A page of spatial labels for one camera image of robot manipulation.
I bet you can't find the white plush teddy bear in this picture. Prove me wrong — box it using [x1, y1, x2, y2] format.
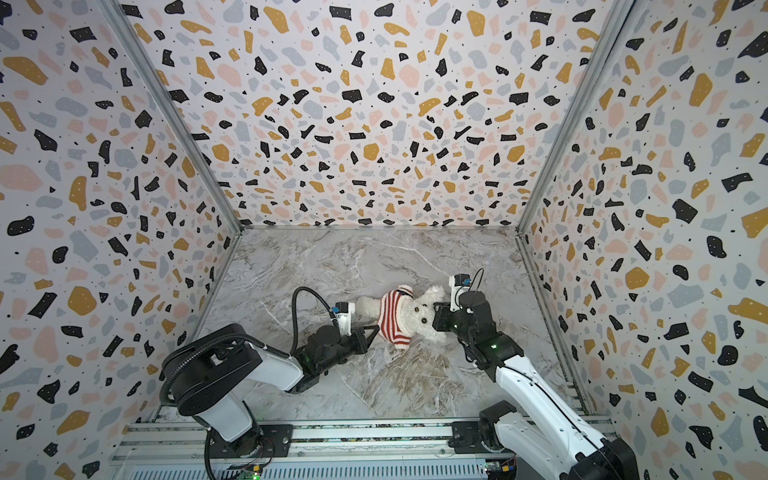
[355, 285, 447, 345]

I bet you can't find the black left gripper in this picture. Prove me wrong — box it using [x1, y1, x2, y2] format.
[320, 324, 381, 376]

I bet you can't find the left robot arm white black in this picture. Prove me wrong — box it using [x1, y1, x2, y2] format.
[159, 324, 379, 458]

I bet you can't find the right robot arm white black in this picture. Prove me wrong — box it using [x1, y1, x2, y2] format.
[432, 291, 640, 479]

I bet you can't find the white ribbed vent strip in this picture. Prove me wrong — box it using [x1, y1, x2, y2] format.
[128, 460, 490, 480]

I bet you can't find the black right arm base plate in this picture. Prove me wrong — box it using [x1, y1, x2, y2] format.
[448, 419, 510, 454]

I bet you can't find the red white striped knit sweater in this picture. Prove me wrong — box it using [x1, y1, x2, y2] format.
[378, 285, 413, 350]

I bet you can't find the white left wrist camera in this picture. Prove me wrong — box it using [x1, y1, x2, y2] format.
[332, 302, 355, 336]

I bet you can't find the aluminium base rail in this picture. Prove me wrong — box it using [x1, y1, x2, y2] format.
[107, 416, 615, 479]

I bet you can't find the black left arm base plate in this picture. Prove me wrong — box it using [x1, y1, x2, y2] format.
[204, 424, 294, 460]

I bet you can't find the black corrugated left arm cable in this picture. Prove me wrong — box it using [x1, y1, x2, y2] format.
[158, 285, 337, 409]

